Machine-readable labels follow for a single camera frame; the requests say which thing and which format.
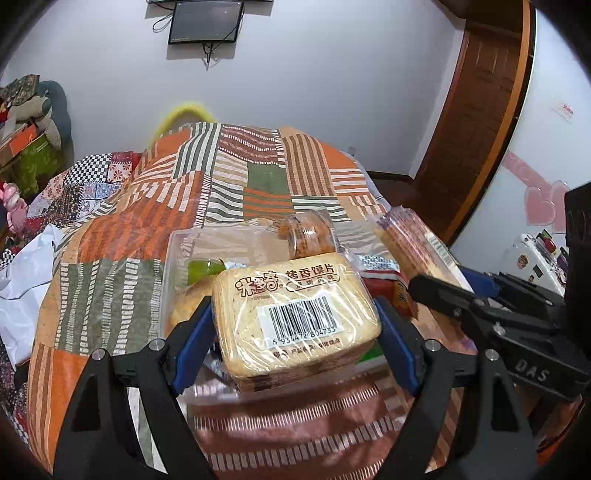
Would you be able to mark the green jelly cup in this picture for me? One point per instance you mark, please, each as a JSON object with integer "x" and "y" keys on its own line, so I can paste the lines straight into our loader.
{"x": 199, "y": 269}

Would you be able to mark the brown wooden door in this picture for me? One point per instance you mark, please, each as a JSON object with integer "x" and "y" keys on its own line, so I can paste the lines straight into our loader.
{"x": 479, "y": 114}

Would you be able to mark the wall mounted black monitor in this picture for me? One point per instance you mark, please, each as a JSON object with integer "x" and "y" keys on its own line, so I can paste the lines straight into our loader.
{"x": 205, "y": 22}

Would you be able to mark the grey stuffed toy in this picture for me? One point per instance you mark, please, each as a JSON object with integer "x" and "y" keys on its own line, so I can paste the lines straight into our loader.
{"x": 42, "y": 103}

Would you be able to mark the long biscuit sleeve pack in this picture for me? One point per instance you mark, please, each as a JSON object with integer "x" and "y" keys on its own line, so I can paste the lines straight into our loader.
{"x": 417, "y": 249}

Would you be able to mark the pink plush toy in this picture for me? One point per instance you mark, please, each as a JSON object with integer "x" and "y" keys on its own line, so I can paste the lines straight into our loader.
{"x": 15, "y": 207}

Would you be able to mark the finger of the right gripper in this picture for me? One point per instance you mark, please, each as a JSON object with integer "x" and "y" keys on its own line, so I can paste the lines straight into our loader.
{"x": 515, "y": 294}
{"x": 459, "y": 305}

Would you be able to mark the clear pack fried crackers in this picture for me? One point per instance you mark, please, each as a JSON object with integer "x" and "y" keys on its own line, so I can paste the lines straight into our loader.
{"x": 309, "y": 233}

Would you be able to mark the red snack packet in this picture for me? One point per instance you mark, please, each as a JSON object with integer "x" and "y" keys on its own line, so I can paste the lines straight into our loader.
{"x": 383, "y": 277}

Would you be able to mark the yellow pillow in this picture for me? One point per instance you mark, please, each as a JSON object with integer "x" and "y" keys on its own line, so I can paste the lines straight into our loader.
{"x": 187, "y": 110}

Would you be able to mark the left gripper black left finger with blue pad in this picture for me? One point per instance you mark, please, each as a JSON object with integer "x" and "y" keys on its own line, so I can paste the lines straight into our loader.
{"x": 124, "y": 420}

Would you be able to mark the clear plastic storage bin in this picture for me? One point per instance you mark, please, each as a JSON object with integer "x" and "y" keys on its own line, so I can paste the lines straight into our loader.
{"x": 254, "y": 243}

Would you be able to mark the clear pack orange snacks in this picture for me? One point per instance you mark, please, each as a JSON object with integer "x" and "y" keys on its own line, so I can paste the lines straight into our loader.
{"x": 187, "y": 301}

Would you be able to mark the white plastic bag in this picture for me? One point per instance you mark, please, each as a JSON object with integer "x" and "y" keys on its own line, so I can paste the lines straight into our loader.
{"x": 24, "y": 284}

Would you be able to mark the pink heart wall sticker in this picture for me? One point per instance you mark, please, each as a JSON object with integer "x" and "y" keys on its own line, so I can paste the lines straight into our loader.
{"x": 544, "y": 202}

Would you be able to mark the patchwork striped bed quilt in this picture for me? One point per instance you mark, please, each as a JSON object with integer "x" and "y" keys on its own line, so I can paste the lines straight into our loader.
{"x": 107, "y": 279}

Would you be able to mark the toasted bread slices pack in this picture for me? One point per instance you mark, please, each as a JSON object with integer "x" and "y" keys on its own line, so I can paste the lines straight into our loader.
{"x": 281, "y": 323}

